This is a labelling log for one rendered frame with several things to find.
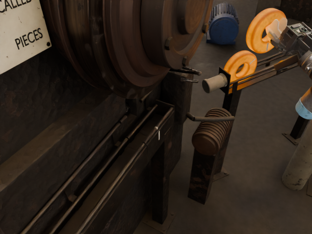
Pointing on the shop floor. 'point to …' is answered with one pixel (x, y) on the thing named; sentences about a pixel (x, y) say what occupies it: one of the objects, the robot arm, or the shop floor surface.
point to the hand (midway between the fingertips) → (267, 26)
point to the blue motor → (223, 25)
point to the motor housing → (207, 153)
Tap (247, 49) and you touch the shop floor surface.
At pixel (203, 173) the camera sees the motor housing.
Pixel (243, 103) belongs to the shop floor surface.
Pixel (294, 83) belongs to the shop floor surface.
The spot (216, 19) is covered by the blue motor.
